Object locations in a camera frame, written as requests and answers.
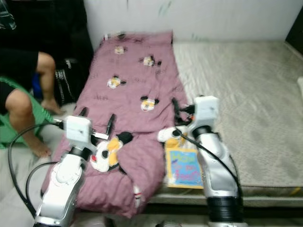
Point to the white lettered pillow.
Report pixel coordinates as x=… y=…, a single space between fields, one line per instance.
x=300 y=86

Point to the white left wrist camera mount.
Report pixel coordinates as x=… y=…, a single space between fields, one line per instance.
x=78 y=134

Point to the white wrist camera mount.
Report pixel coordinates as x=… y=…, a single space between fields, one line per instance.
x=206 y=113
x=78 y=134

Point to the yellow blue children's book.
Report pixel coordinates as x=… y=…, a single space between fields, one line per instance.
x=184 y=169

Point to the black bag with white print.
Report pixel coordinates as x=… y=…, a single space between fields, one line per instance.
x=65 y=82

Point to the green plastic stool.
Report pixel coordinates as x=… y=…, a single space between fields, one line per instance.
x=7 y=132

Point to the blue bag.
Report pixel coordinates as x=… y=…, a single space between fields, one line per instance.
x=37 y=86

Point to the purple cartoon mouse blanket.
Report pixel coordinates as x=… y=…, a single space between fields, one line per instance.
x=132 y=71

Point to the cream quilted mattress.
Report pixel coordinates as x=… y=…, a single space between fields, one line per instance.
x=251 y=94

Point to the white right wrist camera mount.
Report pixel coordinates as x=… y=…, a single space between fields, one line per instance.
x=206 y=113

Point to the person with bare legs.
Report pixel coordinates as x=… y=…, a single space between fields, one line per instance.
x=21 y=109

